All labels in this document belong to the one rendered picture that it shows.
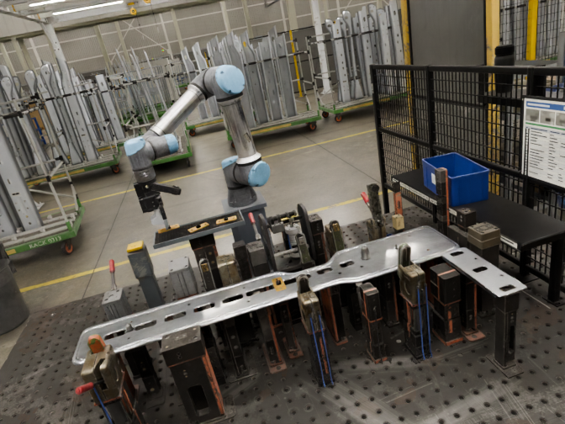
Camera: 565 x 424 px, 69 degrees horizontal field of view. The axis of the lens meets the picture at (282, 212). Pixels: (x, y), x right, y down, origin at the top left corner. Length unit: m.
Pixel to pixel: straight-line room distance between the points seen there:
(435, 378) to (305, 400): 0.43
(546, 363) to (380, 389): 0.53
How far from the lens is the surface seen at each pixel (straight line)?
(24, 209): 5.64
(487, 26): 3.36
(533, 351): 1.66
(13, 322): 4.22
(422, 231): 1.72
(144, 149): 1.59
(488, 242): 1.60
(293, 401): 1.50
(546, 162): 1.73
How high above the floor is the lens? 1.80
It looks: 22 degrees down
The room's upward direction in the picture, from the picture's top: 12 degrees counter-clockwise
